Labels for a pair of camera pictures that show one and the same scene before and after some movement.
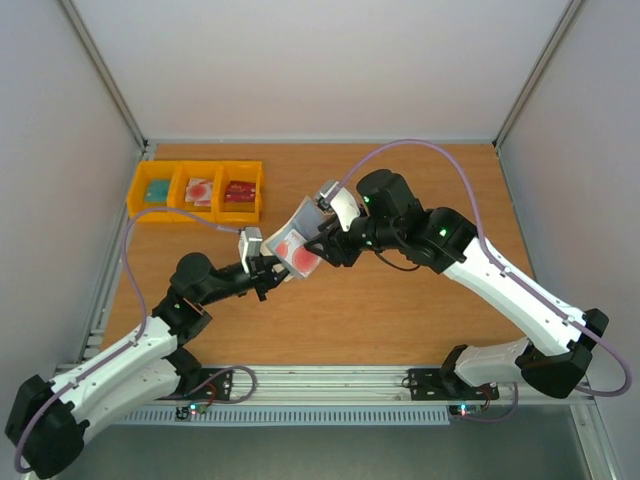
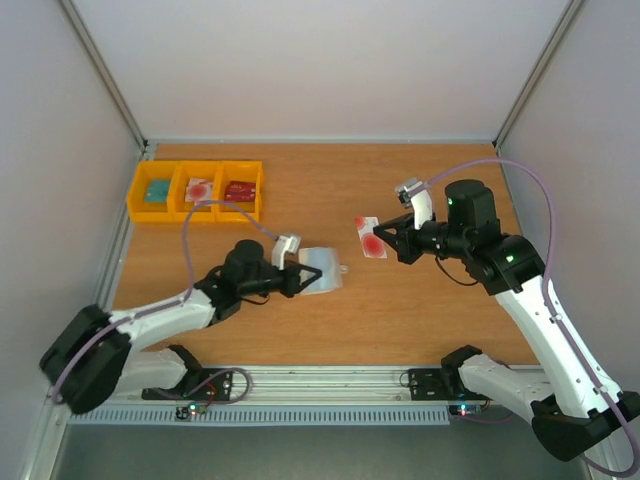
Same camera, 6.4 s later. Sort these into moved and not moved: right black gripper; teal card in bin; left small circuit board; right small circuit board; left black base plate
Moved: right black gripper
Not moved: left small circuit board; teal card in bin; right small circuit board; left black base plate
